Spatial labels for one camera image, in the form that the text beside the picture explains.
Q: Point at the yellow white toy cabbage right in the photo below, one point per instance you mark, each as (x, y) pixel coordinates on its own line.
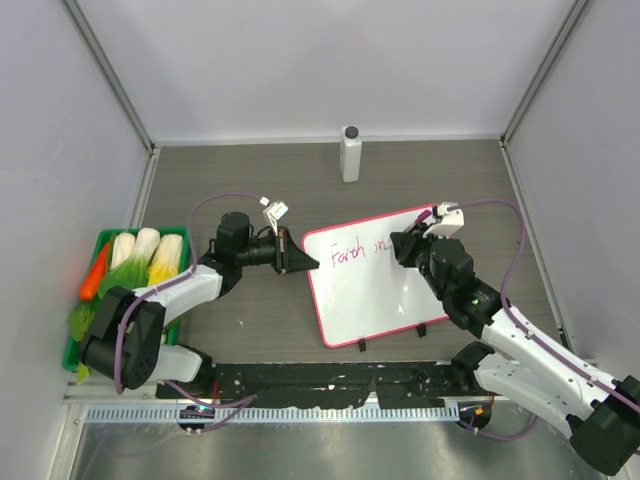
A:
(165, 263)

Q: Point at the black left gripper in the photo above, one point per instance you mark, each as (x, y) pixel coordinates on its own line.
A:
(288, 257)

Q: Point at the pink framed whiteboard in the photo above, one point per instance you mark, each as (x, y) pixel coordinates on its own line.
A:
(359, 290)

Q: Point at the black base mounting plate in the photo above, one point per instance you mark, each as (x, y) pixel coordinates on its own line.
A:
(334, 385)

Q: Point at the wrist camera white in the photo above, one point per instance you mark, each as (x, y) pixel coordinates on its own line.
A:
(273, 212)
(448, 218)

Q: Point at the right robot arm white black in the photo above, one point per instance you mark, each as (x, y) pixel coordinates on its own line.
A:
(511, 357)

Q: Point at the green leafy toy vegetable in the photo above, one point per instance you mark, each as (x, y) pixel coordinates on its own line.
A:
(129, 275)

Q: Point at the purple capped marker pen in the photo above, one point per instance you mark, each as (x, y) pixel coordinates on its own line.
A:
(425, 214)

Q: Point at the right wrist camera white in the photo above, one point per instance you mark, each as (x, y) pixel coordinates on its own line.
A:
(448, 218)

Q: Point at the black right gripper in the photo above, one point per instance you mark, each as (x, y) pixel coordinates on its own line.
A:
(407, 243)

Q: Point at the white bottle black cap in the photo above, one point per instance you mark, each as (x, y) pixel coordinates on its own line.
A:
(350, 153)

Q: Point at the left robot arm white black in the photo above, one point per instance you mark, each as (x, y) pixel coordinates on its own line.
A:
(124, 339)

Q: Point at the white green toy cabbage middle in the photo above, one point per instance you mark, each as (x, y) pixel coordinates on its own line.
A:
(146, 243)

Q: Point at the white slotted cable duct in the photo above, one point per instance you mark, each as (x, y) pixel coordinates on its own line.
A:
(370, 412)

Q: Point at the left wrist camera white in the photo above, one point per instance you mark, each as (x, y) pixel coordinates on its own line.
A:
(273, 212)

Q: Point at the orange toy carrot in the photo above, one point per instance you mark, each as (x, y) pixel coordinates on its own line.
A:
(90, 286)

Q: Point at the green plastic tray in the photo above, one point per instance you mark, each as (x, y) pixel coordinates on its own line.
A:
(71, 358)

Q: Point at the white toy cabbage left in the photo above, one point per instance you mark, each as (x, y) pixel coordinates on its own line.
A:
(121, 248)

